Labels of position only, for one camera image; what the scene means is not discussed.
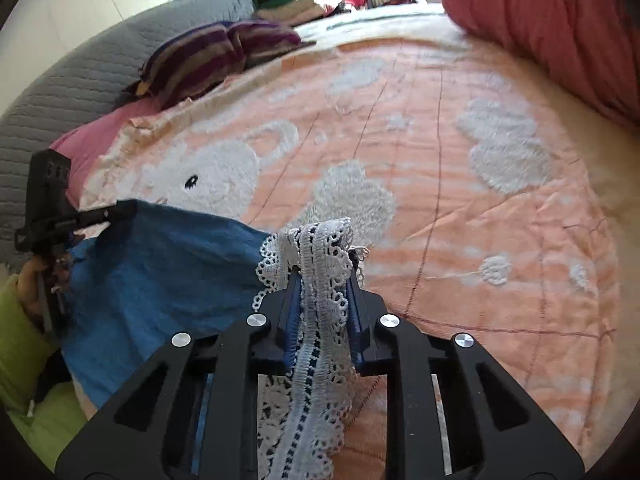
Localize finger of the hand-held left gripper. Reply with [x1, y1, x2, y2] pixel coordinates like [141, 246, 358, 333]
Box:
[60, 199, 138, 230]

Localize white bed sheet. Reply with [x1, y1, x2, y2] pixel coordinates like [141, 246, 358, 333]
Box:
[295, 2, 471, 56]

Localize orange white printed blanket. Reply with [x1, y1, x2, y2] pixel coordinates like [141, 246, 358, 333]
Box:
[80, 35, 626, 480]

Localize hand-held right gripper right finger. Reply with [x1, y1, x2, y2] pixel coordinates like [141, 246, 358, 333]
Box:
[348, 272, 586, 480]

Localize grey quilted headboard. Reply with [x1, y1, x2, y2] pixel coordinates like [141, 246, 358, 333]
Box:
[0, 0, 261, 271]

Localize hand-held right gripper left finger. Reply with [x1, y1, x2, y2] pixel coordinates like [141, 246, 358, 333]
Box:
[54, 267, 303, 480]

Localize purple striped pillow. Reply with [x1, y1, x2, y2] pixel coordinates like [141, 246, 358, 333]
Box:
[122, 19, 318, 111]

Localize blue denim jeans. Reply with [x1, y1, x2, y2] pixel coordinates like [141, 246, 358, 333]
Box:
[62, 200, 373, 480]

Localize red rolled duvet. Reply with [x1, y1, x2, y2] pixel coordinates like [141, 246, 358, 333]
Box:
[439, 0, 640, 131]

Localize person's left forearm green sleeve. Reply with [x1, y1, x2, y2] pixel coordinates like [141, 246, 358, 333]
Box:
[0, 274, 98, 468]

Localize pink quilted pillow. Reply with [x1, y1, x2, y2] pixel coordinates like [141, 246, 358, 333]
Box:
[50, 97, 168, 207]

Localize person's left hand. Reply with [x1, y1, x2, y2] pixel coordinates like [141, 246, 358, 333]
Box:
[16, 256, 52, 323]

